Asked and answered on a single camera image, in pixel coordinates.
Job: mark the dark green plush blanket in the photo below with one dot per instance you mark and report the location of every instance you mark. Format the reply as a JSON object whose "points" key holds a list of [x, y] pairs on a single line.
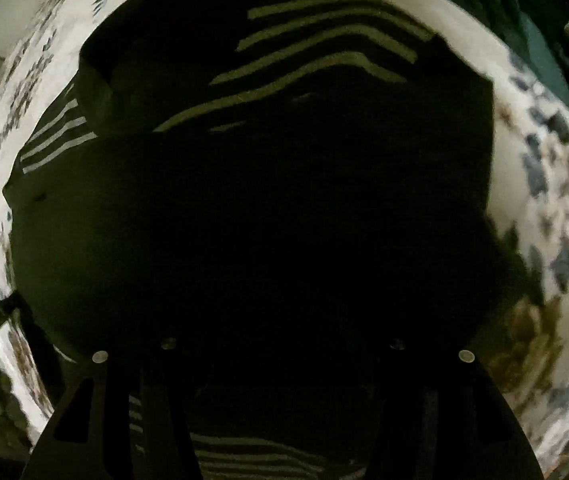
{"points": [[539, 35]]}

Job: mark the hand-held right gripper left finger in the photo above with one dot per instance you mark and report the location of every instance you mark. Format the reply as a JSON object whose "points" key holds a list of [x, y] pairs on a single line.
{"points": [[164, 410]]}

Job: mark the black striped garment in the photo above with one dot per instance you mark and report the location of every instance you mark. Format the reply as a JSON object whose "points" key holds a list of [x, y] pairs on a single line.
{"points": [[264, 185]]}

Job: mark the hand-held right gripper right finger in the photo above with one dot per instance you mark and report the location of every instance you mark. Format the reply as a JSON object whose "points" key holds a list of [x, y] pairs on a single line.
{"points": [[404, 410]]}

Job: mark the floral bed sheet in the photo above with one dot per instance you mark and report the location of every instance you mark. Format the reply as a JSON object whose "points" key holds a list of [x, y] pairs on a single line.
{"points": [[469, 55]]}

